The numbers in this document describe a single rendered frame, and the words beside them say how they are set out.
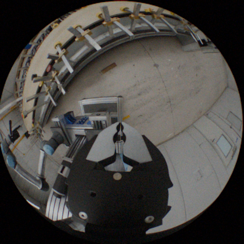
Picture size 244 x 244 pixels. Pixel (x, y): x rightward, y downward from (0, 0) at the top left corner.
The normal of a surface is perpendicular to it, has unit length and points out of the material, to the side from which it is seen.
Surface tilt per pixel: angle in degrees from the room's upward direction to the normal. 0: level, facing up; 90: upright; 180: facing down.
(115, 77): 0
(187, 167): 90
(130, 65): 0
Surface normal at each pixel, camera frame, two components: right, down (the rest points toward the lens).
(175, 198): -0.51, -0.75
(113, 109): -0.02, 0.50
